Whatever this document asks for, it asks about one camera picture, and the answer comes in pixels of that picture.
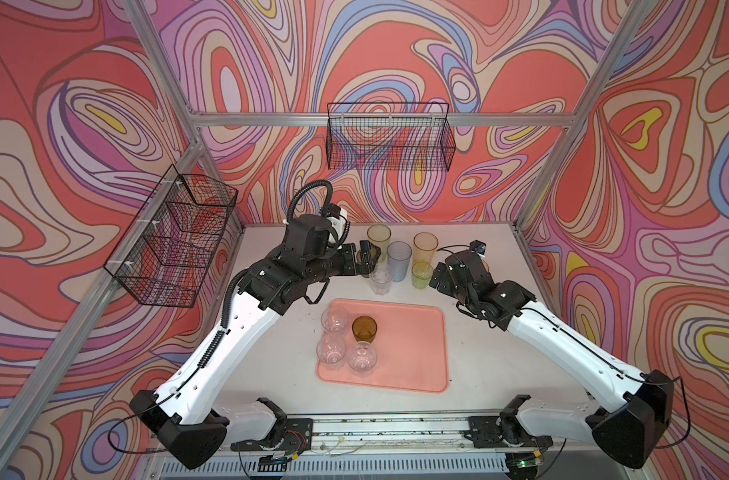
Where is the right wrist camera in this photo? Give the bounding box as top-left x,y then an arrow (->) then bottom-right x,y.
468,240 -> 486,256

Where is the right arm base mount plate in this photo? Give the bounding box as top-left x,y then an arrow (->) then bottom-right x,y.
463,415 -> 553,450

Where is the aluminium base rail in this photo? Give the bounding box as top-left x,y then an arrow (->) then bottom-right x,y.
147,410 -> 635,457

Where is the pink plastic tray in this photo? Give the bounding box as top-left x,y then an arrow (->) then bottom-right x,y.
316,299 -> 449,394

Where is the black wire basket back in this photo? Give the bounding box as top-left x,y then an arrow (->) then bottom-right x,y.
326,100 -> 456,172

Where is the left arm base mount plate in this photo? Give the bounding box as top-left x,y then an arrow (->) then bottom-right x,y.
230,417 -> 314,454

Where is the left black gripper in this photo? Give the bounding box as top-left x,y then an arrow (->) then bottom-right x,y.
301,239 -> 382,288

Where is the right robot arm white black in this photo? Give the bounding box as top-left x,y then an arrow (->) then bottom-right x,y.
429,247 -> 675,469

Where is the green short cup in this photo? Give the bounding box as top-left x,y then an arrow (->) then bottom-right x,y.
411,262 -> 433,290

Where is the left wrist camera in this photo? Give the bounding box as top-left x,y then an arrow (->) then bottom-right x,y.
320,203 -> 350,244

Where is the black wire basket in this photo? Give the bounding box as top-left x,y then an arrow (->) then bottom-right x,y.
326,100 -> 456,172
104,166 -> 238,308

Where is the black wire basket left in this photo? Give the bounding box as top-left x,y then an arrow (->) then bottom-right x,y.
104,166 -> 238,308

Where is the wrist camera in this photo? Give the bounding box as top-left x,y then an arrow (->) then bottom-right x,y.
468,240 -> 486,256
320,203 -> 350,244

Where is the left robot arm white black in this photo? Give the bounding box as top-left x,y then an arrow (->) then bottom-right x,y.
130,179 -> 380,469

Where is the tall blue cup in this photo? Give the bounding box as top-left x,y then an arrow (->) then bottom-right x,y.
386,241 -> 412,283

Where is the clear short glass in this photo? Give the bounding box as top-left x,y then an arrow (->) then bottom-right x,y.
346,341 -> 378,377
316,333 -> 348,370
320,305 -> 350,334
369,265 -> 393,296

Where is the tall orange cup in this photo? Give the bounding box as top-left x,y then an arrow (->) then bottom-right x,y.
412,231 -> 439,265

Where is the tall yellow-green cup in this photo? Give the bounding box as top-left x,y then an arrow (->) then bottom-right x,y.
367,223 -> 391,263

